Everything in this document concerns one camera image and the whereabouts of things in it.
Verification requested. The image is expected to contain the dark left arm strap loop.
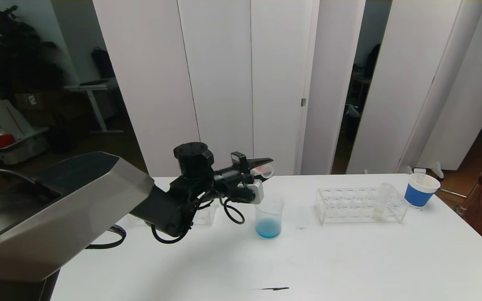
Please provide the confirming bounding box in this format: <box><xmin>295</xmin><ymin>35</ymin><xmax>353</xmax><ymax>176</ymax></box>
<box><xmin>85</xmin><ymin>224</ymin><xmax>127</xmax><ymax>250</ymax></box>

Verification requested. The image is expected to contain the blue and white paper cup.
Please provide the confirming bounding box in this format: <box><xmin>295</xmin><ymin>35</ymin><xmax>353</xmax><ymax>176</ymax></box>
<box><xmin>404</xmin><ymin>173</ymin><xmax>441</xmax><ymax>208</ymax></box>

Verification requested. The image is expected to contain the test tube with yellow pigment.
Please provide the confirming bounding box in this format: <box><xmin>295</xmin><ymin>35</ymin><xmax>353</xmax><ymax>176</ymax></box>
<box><xmin>371</xmin><ymin>183</ymin><xmax>393</xmax><ymax>221</ymax></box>

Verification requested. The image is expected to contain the white office desk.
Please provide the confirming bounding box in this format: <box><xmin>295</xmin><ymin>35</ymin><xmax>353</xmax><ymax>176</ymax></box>
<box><xmin>64</xmin><ymin>79</ymin><xmax>124</xmax><ymax>134</ymax></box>

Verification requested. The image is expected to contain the white wheeled machine base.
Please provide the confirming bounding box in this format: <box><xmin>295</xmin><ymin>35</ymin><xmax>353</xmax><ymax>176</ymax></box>
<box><xmin>0</xmin><ymin>99</ymin><xmax>51</xmax><ymax>165</ymax></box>

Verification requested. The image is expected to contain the black backpack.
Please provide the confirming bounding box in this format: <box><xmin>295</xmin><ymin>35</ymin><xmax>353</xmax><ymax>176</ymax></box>
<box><xmin>91</xmin><ymin>47</ymin><xmax>116</xmax><ymax>79</ymax></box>

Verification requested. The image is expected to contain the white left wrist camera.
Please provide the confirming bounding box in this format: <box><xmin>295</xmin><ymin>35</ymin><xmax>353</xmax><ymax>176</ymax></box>
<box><xmin>244</xmin><ymin>180</ymin><xmax>265</xmax><ymax>205</ymax></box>

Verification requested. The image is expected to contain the brown cardboard box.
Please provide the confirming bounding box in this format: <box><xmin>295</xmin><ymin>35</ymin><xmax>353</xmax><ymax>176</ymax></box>
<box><xmin>14</xmin><ymin>92</ymin><xmax>64</xmax><ymax>125</ymax></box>

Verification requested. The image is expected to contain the grey metal floor rod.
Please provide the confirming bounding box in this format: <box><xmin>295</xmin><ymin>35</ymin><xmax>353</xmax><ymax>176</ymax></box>
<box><xmin>436</xmin><ymin>188</ymin><xmax>467</xmax><ymax>199</ymax></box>

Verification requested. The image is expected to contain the white partition panel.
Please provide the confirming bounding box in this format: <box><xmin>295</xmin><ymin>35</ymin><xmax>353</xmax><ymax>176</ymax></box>
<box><xmin>94</xmin><ymin>0</ymin><xmax>206</xmax><ymax>177</ymax></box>
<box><xmin>415</xmin><ymin>0</ymin><xmax>482</xmax><ymax>172</ymax></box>
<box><xmin>177</xmin><ymin>0</ymin><xmax>254</xmax><ymax>177</ymax></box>
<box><xmin>250</xmin><ymin>0</ymin><xmax>321</xmax><ymax>176</ymax></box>
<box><xmin>346</xmin><ymin>0</ymin><xmax>482</xmax><ymax>175</ymax></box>
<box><xmin>300</xmin><ymin>0</ymin><xmax>366</xmax><ymax>176</ymax></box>

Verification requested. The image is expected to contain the clear acrylic test tube rack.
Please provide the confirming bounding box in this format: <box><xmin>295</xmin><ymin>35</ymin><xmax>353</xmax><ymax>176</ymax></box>
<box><xmin>314</xmin><ymin>187</ymin><xmax>409</xmax><ymax>224</ymax></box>
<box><xmin>126</xmin><ymin>203</ymin><xmax>219</xmax><ymax>227</ymax></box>

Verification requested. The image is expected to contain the clear glass beaker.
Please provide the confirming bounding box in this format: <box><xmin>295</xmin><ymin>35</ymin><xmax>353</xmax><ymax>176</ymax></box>
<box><xmin>254</xmin><ymin>196</ymin><xmax>285</xmax><ymax>240</ymax></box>

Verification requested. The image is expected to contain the black left camera cable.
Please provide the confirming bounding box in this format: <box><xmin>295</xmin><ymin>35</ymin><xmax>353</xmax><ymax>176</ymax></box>
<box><xmin>151</xmin><ymin>196</ymin><xmax>246</xmax><ymax>244</ymax></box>

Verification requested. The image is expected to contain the dark green potted plant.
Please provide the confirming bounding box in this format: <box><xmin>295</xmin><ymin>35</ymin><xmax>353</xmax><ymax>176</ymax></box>
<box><xmin>0</xmin><ymin>0</ymin><xmax>64</xmax><ymax>101</ymax></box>

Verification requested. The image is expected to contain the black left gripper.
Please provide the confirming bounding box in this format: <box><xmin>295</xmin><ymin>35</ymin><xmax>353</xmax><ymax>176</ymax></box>
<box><xmin>214</xmin><ymin>151</ymin><xmax>274</xmax><ymax>183</ymax></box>

